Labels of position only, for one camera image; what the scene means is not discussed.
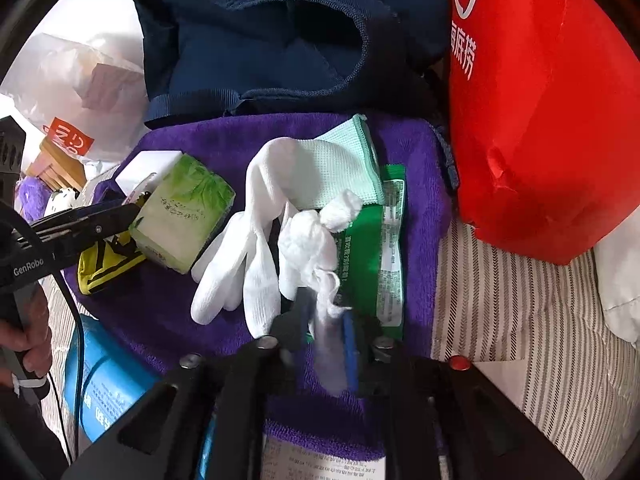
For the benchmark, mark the red paper bag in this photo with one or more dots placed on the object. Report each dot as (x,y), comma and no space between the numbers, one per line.
(540,135)

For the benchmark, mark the person's left hand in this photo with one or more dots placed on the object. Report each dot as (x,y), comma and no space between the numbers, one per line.
(40,330)

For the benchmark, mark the purple fluffy item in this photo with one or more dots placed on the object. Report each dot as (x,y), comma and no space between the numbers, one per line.
(30,197)

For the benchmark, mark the white tissue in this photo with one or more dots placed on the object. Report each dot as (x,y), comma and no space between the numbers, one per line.
(305,245)

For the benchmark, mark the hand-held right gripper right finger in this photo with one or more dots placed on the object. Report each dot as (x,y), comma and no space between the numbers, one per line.
(350,355)

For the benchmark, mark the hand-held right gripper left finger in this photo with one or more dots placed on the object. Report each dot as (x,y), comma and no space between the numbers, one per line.
(295,325)

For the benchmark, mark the light green tissue pack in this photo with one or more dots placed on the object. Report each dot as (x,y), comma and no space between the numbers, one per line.
(185,210)

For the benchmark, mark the navy blue garment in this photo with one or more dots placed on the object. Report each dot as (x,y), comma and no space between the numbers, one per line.
(250,60)

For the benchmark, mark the white printed plastic package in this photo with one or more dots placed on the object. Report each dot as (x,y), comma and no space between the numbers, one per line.
(310,460)

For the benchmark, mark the white shopping bag orange logo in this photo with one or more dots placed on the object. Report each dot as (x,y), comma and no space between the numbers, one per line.
(65,75)

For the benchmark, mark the striped bedding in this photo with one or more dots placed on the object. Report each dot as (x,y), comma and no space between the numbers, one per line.
(500,310)

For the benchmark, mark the green wipes packet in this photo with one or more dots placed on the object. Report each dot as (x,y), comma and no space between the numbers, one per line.
(390,260)

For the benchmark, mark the white knit glove green cuff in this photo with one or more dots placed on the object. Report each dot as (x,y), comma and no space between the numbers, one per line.
(235,260)

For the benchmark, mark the white sponge block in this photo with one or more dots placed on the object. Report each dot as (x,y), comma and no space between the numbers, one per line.
(145,170)

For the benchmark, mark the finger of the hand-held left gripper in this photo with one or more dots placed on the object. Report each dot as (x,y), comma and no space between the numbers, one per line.
(95,212)
(75,240)

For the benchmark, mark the purple towel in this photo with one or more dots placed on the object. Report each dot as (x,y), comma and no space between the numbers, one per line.
(420,210)

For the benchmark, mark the light grey cloth bag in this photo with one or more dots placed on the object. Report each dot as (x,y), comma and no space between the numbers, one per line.
(620,290)

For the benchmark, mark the blue tissue packet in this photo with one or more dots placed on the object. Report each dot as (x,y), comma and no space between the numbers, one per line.
(110,385)

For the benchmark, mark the black perforated block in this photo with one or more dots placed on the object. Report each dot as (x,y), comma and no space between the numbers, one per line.
(12,160)

